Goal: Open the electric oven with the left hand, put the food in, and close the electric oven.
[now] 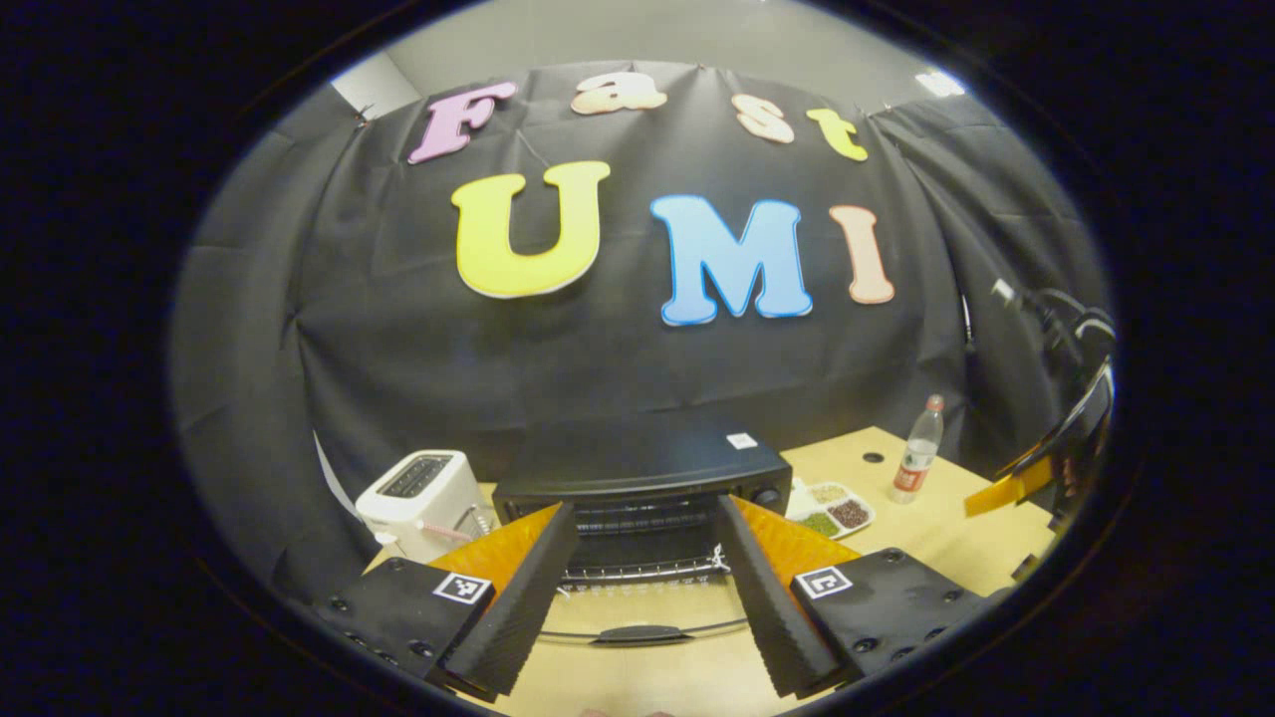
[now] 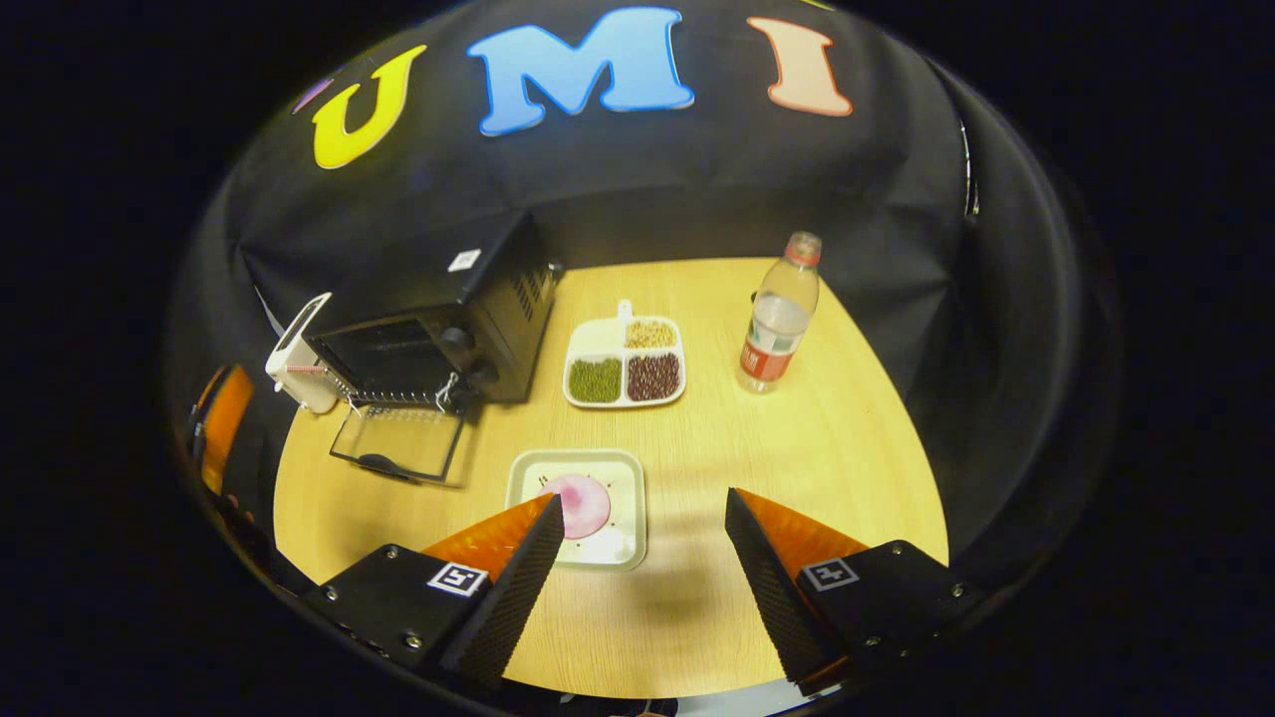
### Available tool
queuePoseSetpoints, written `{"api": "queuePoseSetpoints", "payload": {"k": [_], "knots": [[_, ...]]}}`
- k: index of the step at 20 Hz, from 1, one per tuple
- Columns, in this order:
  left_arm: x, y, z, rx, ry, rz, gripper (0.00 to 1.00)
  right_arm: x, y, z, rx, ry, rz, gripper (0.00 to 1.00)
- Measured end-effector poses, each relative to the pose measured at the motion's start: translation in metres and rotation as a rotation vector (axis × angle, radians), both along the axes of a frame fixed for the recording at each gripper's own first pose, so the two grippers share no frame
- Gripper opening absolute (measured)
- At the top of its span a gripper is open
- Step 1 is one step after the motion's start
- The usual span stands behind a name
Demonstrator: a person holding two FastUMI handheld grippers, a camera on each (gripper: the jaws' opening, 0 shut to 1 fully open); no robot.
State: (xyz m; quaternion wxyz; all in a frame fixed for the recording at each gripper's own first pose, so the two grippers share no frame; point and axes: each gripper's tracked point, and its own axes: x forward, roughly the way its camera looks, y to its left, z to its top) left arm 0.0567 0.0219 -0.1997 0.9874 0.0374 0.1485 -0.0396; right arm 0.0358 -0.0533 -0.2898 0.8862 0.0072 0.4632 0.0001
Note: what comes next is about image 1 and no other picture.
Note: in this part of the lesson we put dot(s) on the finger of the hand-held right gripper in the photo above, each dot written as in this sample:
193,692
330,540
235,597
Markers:
1006,488

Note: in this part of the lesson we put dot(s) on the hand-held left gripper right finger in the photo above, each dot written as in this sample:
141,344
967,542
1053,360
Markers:
762,607

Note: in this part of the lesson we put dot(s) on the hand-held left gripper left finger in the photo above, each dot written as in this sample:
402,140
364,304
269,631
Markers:
528,607

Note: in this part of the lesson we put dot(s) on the black electric oven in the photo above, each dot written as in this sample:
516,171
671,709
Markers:
637,458

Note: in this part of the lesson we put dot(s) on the clear plastic water bottle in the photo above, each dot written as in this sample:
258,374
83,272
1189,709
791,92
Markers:
914,468

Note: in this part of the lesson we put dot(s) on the white sectioned plate with beans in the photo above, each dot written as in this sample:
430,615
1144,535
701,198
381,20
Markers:
832,510

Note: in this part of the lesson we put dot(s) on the white toaster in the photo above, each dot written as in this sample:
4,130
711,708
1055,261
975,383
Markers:
418,498

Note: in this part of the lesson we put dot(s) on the black backdrop cloth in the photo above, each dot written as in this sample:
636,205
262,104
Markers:
398,329

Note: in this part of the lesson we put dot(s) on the small ceiling light panel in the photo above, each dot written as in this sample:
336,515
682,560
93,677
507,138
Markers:
940,83

